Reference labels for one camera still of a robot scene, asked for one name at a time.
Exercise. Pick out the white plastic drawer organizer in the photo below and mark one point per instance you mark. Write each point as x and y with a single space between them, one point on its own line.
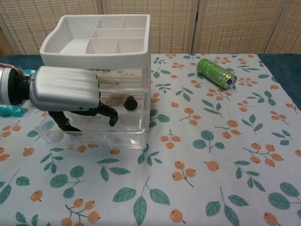
94 60

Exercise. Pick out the black round knob item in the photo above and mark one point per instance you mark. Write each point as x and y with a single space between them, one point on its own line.
130 103

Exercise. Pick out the green energy drink can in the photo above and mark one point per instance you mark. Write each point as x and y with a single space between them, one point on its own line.
211 70

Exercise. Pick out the woven bamboo folding screen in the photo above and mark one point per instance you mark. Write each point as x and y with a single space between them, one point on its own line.
211 26

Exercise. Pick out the teal snack bag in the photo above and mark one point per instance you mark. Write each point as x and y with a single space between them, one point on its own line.
9 111

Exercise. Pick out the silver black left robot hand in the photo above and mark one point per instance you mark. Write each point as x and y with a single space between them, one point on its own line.
63 89

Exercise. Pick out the fruit and leaf print tablecloth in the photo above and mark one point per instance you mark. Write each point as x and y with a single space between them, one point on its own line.
164 176

